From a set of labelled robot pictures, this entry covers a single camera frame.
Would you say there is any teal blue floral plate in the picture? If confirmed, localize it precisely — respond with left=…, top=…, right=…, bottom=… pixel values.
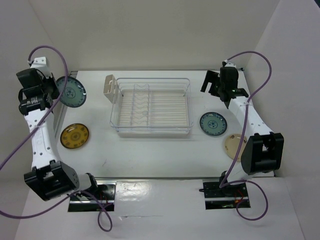
left=199, top=112, right=228, bottom=137
left=56, top=76, right=87, bottom=108

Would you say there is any yellow patterned plate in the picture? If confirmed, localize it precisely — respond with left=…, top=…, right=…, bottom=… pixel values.
left=59, top=123, right=90, bottom=150

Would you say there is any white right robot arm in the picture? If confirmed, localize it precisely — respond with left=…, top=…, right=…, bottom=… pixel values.
left=201, top=65, right=284, bottom=197

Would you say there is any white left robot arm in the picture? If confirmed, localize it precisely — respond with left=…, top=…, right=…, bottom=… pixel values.
left=16, top=68, right=100, bottom=201

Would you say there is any beige plate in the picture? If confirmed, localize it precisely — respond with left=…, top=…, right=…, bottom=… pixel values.
left=224, top=133, right=248, bottom=162

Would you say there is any beige cutlery holder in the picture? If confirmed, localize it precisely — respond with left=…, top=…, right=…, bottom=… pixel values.
left=103, top=74, right=118, bottom=103

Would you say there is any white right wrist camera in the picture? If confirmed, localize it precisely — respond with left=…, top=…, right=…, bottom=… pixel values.
left=222, top=59, right=237, bottom=68

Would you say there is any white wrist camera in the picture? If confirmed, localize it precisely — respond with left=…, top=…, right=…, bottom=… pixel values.
left=28, top=56, right=51, bottom=76
left=222, top=59, right=237, bottom=68

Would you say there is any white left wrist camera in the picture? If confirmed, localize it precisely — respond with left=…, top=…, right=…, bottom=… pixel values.
left=28, top=56, right=51, bottom=76

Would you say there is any white wire dish rack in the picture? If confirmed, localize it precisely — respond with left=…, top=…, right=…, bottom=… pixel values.
left=103, top=75, right=193, bottom=135

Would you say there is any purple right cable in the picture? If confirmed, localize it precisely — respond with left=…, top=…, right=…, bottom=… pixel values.
left=219, top=51, right=273, bottom=221

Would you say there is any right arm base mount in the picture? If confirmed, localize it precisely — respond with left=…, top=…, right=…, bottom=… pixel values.
left=198, top=178, right=251, bottom=210

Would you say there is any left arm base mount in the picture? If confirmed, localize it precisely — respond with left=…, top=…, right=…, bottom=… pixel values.
left=67, top=179, right=118, bottom=213

